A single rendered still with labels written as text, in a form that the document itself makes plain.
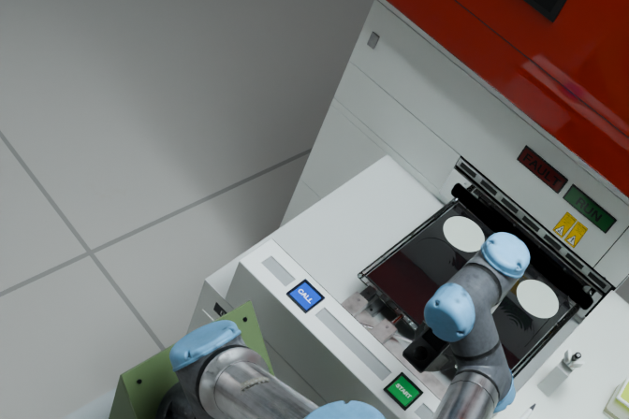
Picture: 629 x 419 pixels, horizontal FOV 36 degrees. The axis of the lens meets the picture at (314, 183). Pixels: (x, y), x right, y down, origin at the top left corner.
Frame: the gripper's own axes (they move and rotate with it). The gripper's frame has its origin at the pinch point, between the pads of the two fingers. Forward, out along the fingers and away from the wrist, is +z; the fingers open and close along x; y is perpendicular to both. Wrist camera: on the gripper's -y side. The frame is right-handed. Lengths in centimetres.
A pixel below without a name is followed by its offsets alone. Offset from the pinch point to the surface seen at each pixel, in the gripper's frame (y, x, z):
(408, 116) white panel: 58, 45, 10
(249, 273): -4.2, 36.9, 10.5
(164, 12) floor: 118, 176, 106
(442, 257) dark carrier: 37.5, 15.5, 16.0
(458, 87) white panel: 58, 38, -7
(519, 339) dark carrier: 34.6, -8.5, 16.0
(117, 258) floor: 29, 98, 106
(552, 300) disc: 50, -8, 16
